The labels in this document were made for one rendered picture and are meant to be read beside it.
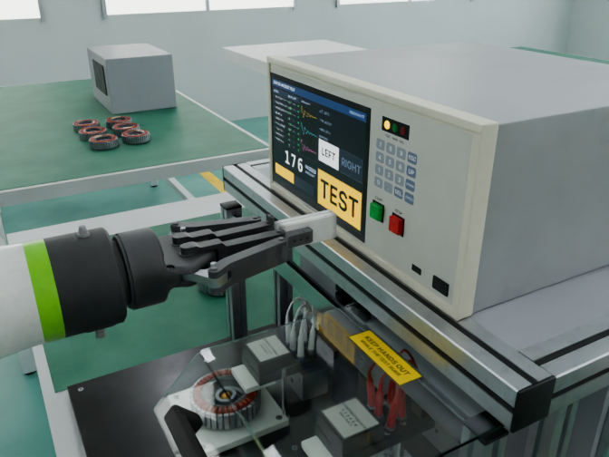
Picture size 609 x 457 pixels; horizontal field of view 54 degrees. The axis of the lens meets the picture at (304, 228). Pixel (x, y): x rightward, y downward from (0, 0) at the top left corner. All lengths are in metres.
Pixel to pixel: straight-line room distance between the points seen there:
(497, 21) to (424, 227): 6.94
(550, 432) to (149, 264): 0.43
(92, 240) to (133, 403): 0.56
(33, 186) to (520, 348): 1.82
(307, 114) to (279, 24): 5.05
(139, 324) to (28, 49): 4.13
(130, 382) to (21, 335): 0.59
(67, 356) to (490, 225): 0.89
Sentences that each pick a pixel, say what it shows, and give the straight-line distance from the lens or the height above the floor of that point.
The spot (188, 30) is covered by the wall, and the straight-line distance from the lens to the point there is 5.51.
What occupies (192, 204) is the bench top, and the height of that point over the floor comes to 0.75.
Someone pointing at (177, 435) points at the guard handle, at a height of 1.06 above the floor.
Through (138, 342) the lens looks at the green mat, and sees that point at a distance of 1.25.
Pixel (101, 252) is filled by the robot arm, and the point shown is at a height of 1.22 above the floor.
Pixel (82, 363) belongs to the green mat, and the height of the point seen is 0.75.
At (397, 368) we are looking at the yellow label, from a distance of 0.64.
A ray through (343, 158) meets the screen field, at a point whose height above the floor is 1.22.
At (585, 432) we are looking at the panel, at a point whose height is 0.98.
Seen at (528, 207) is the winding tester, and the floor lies 1.22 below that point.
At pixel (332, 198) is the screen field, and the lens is 0.78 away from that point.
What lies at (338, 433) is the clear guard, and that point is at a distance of 0.56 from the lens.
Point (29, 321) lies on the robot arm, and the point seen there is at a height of 1.18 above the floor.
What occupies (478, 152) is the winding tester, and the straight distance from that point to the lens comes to 0.56.
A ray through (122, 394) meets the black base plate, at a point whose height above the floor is 0.77.
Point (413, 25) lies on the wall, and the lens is 6.72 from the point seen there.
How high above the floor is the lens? 1.46
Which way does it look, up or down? 25 degrees down
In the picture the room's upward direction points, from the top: straight up
